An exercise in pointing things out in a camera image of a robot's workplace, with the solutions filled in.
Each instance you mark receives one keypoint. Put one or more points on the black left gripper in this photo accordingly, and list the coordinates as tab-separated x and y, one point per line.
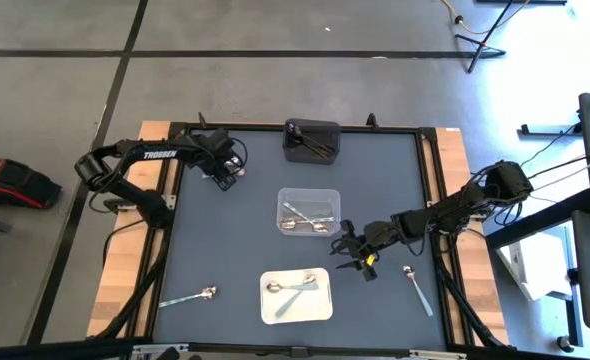
217	150

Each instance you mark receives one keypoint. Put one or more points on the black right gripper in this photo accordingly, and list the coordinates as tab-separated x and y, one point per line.
365	250

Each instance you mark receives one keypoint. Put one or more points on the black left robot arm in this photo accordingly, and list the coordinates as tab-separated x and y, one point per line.
125	155

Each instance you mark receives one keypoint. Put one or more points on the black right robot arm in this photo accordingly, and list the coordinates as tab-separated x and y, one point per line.
450	212

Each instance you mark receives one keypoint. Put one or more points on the dark grey table mat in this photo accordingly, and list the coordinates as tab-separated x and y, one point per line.
225	240

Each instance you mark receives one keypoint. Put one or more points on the white plastic tray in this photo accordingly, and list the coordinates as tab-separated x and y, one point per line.
320	307

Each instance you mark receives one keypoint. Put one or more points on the clear plastic container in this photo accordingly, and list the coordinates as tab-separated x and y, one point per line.
320	197

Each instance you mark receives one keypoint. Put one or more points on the black plastic container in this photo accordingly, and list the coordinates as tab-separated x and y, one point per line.
325	132

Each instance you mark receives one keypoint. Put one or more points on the white box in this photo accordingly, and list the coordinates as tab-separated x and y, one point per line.
535	265

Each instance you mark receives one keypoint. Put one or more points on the red and black device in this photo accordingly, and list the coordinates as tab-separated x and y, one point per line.
12	181

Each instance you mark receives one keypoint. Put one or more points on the black floor stand bar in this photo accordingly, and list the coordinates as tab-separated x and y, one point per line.
550	129

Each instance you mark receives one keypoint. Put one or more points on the black tripod stand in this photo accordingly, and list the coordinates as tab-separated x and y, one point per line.
482	44

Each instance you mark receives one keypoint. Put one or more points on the black table frame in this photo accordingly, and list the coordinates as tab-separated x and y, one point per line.
375	129

